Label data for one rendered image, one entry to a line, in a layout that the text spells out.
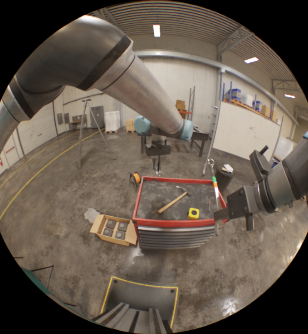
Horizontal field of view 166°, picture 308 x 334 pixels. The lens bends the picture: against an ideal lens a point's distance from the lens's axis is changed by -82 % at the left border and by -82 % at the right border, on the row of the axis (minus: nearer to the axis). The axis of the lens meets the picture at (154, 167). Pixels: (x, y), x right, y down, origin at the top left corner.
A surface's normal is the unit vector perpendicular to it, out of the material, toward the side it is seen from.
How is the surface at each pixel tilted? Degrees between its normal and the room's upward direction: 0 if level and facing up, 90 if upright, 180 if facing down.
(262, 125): 90
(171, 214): 0
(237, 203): 82
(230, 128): 90
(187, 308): 0
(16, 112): 133
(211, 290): 0
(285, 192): 92
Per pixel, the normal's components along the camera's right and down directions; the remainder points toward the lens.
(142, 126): -0.55, 0.43
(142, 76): 0.79, 0.45
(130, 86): 0.43, 0.87
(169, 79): -0.07, 0.53
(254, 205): 0.15, -0.55
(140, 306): 0.04, -0.85
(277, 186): -0.99, -0.14
